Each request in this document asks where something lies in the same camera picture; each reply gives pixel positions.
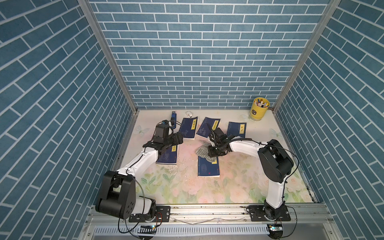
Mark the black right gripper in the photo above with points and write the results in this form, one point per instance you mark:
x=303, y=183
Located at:
x=211, y=154

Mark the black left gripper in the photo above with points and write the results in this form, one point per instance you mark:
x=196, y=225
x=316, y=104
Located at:
x=176, y=141

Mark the blue book Shijing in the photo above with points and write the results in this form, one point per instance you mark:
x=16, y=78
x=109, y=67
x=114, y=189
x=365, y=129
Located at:
x=169, y=157

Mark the grey striped cleaning cloth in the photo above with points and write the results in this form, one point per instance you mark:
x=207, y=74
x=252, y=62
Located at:
x=203, y=152

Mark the blue book Zhuangzi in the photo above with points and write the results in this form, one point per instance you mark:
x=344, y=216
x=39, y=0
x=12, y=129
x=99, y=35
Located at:
x=237, y=129

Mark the blue book Mengxi notes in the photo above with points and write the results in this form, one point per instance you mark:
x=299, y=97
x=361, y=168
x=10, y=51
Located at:
x=208, y=169

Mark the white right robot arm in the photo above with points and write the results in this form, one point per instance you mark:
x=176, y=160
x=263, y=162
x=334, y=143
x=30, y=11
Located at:
x=276, y=163

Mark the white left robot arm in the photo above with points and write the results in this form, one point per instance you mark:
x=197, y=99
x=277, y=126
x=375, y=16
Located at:
x=117, y=195

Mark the blue book Yuewei notes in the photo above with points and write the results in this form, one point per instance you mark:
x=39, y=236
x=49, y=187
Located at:
x=207, y=125

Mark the blue book Hanfeizi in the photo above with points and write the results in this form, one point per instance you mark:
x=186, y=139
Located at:
x=188, y=128

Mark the blue black stapler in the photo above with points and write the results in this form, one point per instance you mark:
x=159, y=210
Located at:
x=173, y=120

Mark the yellow pen holder cup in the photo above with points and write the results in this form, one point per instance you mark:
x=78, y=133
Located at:
x=259, y=108

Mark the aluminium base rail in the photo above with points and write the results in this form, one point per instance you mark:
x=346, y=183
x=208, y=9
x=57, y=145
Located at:
x=309, y=221

